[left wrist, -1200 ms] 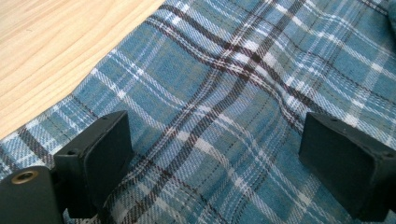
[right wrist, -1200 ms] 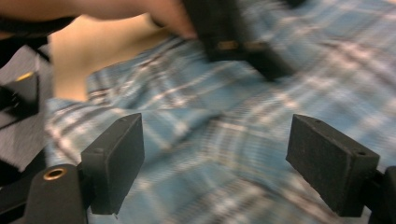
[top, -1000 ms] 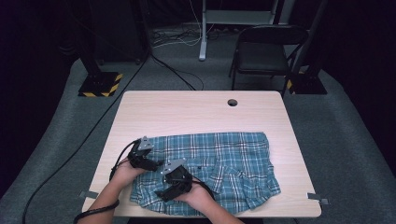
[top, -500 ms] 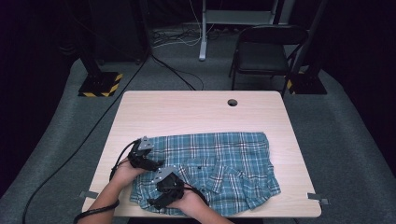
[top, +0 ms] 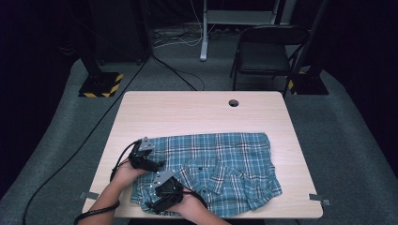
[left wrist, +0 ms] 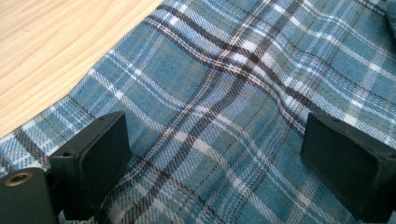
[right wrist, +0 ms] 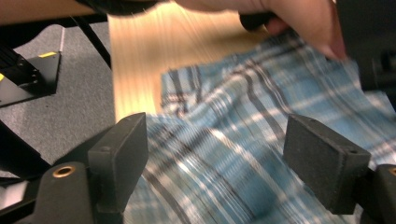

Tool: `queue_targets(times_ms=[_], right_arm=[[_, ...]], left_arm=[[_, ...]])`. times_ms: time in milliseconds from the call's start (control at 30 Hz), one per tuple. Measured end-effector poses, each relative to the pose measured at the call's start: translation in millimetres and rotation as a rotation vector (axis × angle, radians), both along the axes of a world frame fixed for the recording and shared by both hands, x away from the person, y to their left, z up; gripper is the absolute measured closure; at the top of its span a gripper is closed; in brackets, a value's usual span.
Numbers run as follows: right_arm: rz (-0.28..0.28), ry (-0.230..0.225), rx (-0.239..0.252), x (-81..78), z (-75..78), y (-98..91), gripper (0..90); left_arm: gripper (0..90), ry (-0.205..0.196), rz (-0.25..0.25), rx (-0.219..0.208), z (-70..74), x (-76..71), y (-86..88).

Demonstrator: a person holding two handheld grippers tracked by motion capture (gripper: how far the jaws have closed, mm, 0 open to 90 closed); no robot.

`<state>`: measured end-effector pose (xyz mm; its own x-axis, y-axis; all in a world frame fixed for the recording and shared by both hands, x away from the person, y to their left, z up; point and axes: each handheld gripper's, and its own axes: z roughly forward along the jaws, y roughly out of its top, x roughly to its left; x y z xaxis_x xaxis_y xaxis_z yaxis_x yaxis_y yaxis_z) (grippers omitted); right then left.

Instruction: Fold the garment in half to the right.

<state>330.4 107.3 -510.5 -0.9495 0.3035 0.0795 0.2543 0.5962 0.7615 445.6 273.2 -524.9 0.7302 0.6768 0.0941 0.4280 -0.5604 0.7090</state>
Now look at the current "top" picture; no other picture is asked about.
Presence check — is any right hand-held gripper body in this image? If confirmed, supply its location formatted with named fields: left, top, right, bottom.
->
left=149, top=170, right=186, bottom=208

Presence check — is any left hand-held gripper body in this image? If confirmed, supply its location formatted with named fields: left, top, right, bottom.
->
left=127, top=136, right=159, bottom=173

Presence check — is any teal plaid button shirt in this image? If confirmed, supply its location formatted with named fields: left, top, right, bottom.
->
left=130, top=132, right=283, bottom=218

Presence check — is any person's left hand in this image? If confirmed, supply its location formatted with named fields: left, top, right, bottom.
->
left=111, top=157, right=148, bottom=192

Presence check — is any person's right hand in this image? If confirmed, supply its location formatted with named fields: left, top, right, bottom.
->
left=165, top=192, right=210, bottom=220

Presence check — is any black stand with striped base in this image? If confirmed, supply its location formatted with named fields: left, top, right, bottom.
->
left=286, top=0, right=330, bottom=97
left=77, top=46, right=125, bottom=98

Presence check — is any black equipment cabinet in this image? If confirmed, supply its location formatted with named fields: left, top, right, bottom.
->
left=88, top=0, right=153, bottom=65

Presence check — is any black folding chair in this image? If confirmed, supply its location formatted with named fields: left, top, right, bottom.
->
left=229, top=24, right=311, bottom=98

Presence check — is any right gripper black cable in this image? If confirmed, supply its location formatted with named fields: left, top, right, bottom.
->
left=180, top=187, right=210, bottom=210

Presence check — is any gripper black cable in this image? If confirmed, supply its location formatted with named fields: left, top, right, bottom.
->
left=73, top=140, right=142, bottom=225
left=180, top=187, right=210, bottom=210

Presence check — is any long black floor cable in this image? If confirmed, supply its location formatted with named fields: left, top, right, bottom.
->
left=22, top=52, right=154, bottom=225

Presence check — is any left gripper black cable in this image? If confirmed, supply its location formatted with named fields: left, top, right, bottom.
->
left=73, top=140, right=142, bottom=225

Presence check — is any grey table edge bracket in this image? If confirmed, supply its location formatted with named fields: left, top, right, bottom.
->
left=79, top=191, right=100, bottom=201
left=308, top=193, right=332, bottom=206

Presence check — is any short black floor cable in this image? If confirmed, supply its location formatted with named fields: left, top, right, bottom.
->
left=151, top=54, right=207, bottom=92

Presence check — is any white floor cable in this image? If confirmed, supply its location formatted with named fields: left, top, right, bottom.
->
left=153, top=0, right=205, bottom=50

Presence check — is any white metal stand frame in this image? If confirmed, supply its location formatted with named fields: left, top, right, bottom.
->
left=200, top=0, right=299, bottom=62

